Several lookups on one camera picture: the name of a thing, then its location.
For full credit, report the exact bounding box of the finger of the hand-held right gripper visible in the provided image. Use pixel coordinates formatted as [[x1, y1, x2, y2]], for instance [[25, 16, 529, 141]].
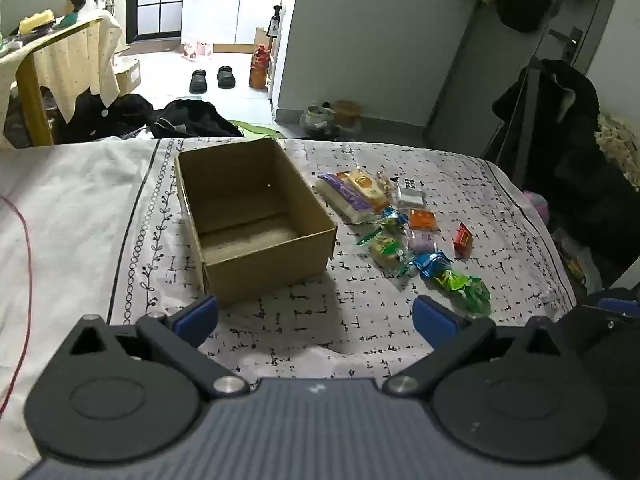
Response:
[[555, 287, 640, 361]]

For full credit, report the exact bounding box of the grey door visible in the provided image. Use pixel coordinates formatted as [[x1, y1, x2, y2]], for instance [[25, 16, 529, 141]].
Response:
[[425, 0, 623, 158]]

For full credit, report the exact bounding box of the blue snack packet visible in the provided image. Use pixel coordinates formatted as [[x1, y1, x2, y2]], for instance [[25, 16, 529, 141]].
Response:
[[412, 250, 453, 278]]

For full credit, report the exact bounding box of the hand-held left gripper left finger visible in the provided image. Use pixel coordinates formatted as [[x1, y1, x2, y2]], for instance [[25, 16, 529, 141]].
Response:
[[52, 294, 251, 401]]

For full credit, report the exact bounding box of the black-framed glass door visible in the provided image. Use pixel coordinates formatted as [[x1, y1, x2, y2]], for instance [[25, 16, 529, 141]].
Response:
[[125, 0, 188, 43]]

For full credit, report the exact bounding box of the pink round toy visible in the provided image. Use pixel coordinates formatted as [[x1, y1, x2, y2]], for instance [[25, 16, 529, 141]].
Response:
[[522, 191, 551, 226]]

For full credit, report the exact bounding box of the clear nut packet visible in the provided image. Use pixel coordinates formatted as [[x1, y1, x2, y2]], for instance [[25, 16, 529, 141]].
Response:
[[375, 171, 401, 196]]

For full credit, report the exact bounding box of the pink printed plastic bag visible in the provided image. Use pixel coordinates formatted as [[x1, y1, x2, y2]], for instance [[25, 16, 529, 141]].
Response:
[[181, 37, 213, 61]]

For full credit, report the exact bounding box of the bright green snack packet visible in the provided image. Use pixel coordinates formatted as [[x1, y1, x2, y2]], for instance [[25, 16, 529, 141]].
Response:
[[432, 267, 471, 293]]

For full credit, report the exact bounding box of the black clothing pile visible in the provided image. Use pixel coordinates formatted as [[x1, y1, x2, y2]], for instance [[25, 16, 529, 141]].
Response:
[[57, 91, 153, 145]]

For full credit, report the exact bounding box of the small cardboard floor box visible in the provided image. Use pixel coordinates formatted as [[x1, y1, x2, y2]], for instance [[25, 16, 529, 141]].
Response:
[[116, 57, 142, 92]]

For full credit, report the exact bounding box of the black coat on rack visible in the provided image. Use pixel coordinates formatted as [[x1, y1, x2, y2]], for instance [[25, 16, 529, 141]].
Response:
[[492, 59, 640, 271]]

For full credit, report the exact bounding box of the green cartoon floor mat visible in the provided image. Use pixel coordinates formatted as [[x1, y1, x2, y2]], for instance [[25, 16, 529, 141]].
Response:
[[227, 120, 286, 140]]

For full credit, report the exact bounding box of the yellow wooden table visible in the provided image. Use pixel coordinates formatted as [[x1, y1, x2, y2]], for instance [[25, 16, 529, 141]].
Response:
[[0, 14, 108, 147]]

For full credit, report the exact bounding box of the white packet with black label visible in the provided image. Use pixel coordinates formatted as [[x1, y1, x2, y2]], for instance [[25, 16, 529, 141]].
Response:
[[392, 176, 427, 208]]

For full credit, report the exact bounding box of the black backpack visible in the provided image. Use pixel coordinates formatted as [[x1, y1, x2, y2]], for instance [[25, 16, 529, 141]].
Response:
[[147, 99, 243, 139]]

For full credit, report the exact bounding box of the yellow sponge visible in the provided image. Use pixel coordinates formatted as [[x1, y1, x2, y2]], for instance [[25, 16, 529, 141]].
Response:
[[20, 9, 56, 34]]

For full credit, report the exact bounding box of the purple snack packet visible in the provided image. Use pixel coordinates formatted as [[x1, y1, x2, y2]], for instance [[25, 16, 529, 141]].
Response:
[[312, 172, 376, 223]]

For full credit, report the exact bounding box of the small blue-green candy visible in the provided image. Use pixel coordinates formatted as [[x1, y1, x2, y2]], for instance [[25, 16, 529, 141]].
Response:
[[378, 207, 410, 228]]

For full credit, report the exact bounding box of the small orange packet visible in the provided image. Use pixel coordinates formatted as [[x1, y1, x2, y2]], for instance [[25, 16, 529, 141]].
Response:
[[407, 207, 441, 231]]

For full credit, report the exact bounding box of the metal door handle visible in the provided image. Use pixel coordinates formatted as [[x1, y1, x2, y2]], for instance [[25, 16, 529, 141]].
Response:
[[549, 26, 584, 61]]

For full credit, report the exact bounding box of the orange bread packet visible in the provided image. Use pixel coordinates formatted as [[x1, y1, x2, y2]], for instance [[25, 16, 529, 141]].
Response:
[[336, 169, 393, 211]]

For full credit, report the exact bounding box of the small red packet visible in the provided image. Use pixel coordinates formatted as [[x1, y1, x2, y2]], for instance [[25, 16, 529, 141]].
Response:
[[452, 222, 474, 258]]

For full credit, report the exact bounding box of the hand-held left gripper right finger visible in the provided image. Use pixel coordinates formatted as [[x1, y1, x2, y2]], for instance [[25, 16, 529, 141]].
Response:
[[382, 296, 583, 401]]

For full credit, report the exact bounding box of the dark green snack packet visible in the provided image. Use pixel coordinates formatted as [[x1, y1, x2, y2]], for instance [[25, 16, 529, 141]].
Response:
[[457, 276, 493, 317]]

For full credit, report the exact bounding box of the white cabinet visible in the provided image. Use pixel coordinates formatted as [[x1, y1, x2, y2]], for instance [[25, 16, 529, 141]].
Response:
[[181, 0, 293, 46]]

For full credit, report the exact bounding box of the green yellow pastry packet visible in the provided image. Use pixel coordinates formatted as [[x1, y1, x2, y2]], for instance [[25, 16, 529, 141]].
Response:
[[356, 227, 416, 278]]

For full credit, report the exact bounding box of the pale purple candy packet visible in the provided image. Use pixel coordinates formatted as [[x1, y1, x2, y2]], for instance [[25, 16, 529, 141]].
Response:
[[406, 230, 438, 253]]

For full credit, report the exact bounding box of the clear plastic trash bag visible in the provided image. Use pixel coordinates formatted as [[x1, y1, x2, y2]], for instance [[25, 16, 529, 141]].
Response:
[[300, 102, 336, 133]]

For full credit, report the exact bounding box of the red cable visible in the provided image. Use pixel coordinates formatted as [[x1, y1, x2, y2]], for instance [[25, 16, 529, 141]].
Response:
[[0, 195, 34, 416]]

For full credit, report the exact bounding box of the cream dotted tablecloth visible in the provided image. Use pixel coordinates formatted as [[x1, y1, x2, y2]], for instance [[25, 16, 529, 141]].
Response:
[[0, 10, 123, 123]]

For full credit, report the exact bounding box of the cream fluffy blanket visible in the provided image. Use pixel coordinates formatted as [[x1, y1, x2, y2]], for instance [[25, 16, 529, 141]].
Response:
[[595, 112, 640, 186]]

